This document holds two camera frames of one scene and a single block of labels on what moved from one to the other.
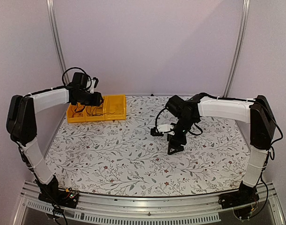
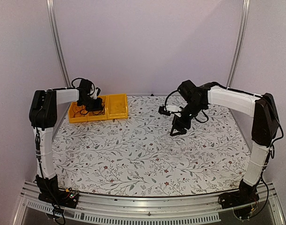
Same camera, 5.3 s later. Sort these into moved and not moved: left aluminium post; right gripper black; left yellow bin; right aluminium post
Moved: right gripper black
Not moved: right aluminium post; left yellow bin; left aluminium post
